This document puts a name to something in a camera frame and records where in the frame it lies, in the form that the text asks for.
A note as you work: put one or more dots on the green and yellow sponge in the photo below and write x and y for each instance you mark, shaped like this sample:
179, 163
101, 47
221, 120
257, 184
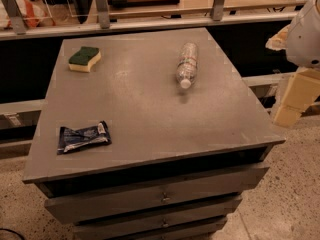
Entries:
84, 59

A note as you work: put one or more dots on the blue foil snack packet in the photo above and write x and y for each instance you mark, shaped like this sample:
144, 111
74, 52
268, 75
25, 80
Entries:
73, 140

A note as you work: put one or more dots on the orange and white bag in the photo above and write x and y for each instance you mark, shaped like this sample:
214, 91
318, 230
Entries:
32, 14

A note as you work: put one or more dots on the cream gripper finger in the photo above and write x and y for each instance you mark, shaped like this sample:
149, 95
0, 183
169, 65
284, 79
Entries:
278, 41
302, 90

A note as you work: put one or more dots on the clear plastic water bottle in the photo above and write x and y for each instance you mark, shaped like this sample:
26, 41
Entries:
187, 67

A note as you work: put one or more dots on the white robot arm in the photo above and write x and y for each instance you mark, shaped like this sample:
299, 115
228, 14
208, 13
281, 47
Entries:
301, 42

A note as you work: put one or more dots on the grey metal railing frame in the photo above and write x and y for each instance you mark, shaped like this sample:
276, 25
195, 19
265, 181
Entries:
187, 14

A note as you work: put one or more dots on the top drawer metal knob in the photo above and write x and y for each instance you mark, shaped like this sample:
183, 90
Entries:
165, 198

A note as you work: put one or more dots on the grey drawer cabinet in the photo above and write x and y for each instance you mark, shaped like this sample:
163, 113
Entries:
202, 146

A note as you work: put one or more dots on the drawer metal knob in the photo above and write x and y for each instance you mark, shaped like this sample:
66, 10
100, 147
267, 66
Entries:
165, 224
165, 198

